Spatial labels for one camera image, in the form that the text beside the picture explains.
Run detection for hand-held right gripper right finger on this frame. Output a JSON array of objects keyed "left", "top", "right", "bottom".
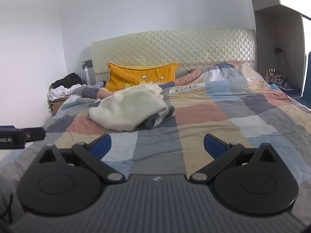
[{"left": 190, "top": 133, "right": 280, "bottom": 184}]

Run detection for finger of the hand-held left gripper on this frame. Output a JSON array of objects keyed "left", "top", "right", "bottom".
[{"left": 24, "top": 127, "right": 46, "bottom": 142}]

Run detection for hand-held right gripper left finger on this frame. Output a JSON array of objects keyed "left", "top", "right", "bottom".
[{"left": 36, "top": 133, "right": 125, "bottom": 184}]

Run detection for cream blue striped sweater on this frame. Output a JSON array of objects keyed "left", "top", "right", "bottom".
[{"left": 89, "top": 83, "right": 175, "bottom": 131}]

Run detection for white crumpled clothes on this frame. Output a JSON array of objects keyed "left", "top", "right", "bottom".
[{"left": 49, "top": 84, "right": 84, "bottom": 100}]

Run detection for patchwork quilt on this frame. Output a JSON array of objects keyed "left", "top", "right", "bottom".
[{"left": 0, "top": 60, "right": 311, "bottom": 225}]

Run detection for cardboard box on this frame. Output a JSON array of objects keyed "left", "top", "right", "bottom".
[{"left": 47, "top": 96, "right": 71, "bottom": 116}]

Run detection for person's grey trousers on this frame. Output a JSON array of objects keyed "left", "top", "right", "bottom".
[{"left": 0, "top": 172, "right": 25, "bottom": 225}]

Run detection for clear water bottle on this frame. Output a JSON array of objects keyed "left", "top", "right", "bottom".
[{"left": 84, "top": 65, "right": 92, "bottom": 86}]

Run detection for yellow crown print pillow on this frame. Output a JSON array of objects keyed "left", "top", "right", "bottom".
[{"left": 105, "top": 62, "right": 179, "bottom": 92}]

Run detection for cluster of cosmetic bottles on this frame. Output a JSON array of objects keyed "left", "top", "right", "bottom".
[{"left": 264, "top": 67, "right": 283, "bottom": 83}]

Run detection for nightstand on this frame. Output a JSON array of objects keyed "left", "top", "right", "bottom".
[{"left": 267, "top": 77, "right": 303, "bottom": 98}]

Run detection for cream quilted headboard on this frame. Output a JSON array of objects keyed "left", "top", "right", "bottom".
[{"left": 91, "top": 28, "right": 257, "bottom": 83}]

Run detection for blue chair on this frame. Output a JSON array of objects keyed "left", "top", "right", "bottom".
[{"left": 301, "top": 52, "right": 311, "bottom": 110}]

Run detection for black drawstring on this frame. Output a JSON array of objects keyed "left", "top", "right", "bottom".
[{"left": 0, "top": 193, "right": 14, "bottom": 224}]

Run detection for white cable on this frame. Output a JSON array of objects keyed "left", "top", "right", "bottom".
[{"left": 81, "top": 63, "right": 88, "bottom": 85}]

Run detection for black cable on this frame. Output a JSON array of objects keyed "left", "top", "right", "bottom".
[{"left": 279, "top": 50, "right": 301, "bottom": 89}]

